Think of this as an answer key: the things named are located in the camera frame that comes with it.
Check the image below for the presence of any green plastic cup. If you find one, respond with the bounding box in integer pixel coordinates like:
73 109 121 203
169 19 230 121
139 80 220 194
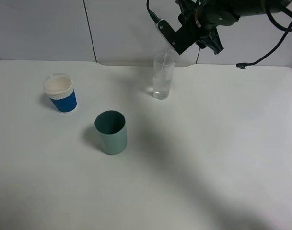
94 110 127 155

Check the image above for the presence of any black cable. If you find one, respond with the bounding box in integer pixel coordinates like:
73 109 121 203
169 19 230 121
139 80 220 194
146 0 292 70

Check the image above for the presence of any tall clear glass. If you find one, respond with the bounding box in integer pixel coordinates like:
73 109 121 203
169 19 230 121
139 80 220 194
153 51 175 100

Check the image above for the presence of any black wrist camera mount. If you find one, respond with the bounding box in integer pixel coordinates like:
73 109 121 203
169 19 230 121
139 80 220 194
156 19 206 55

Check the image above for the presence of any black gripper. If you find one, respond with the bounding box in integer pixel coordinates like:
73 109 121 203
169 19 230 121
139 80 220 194
175 0 241 56

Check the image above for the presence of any blue white paper cup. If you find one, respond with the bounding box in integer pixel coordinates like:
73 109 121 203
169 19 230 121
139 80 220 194
43 73 77 113

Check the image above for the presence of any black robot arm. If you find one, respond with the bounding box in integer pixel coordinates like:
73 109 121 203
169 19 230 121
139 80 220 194
171 0 292 55

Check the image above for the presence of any clear bottle green label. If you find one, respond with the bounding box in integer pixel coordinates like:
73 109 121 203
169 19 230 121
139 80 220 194
163 44 176 54

